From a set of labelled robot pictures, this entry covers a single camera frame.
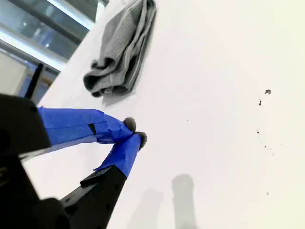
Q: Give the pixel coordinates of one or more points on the thin black rod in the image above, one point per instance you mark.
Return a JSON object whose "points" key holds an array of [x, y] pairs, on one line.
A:
{"points": [[35, 78]]}

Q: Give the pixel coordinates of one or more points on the grey striped towel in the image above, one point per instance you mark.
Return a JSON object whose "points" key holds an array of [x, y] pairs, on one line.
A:
{"points": [[119, 52]]}

